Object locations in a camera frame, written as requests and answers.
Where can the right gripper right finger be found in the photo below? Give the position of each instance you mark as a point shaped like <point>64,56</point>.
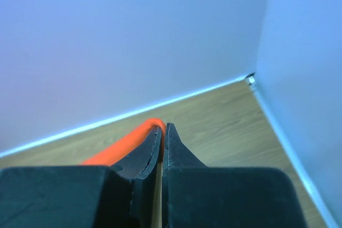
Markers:
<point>195,195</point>

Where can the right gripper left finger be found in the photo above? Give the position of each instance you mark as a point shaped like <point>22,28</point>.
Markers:
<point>120,195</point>

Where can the orange t shirt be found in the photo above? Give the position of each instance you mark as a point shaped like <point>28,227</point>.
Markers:
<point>121,148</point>

